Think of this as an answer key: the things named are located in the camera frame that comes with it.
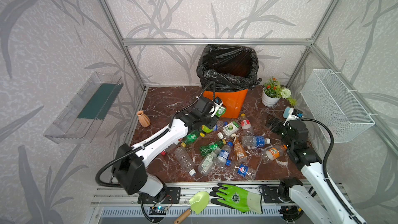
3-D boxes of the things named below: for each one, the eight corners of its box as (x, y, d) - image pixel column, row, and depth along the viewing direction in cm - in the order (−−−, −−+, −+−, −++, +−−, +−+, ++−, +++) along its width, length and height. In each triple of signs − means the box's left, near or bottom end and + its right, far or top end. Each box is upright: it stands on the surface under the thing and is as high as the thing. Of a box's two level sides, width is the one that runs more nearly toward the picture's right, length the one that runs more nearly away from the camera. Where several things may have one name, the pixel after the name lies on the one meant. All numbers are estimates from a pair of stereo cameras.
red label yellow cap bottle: (242, 130, 99) (243, 125, 94) (236, 117, 105) (237, 112, 100) (250, 128, 99) (252, 124, 95) (244, 115, 106) (245, 110, 101)
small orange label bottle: (264, 164, 85) (267, 161, 80) (258, 155, 88) (261, 151, 84) (285, 154, 89) (290, 150, 84) (279, 145, 92) (283, 141, 87)
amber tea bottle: (237, 162, 86) (239, 158, 81) (228, 137, 96) (229, 133, 91) (245, 160, 87) (247, 156, 82) (235, 135, 96) (236, 131, 92)
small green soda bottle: (200, 157, 87) (199, 153, 82) (199, 151, 90) (198, 146, 85) (218, 153, 89) (219, 149, 84) (216, 147, 92) (217, 142, 86)
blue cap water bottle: (213, 164, 83) (213, 162, 81) (225, 141, 91) (225, 139, 89) (223, 169, 81) (223, 168, 79) (233, 145, 89) (234, 143, 87)
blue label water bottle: (242, 148, 91) (244, 144, 87) (240, 138, 95) (242, 133, 91) (268, 148, 91) (272, 144, 87) (266, 138, 95) (269, 133, 91)
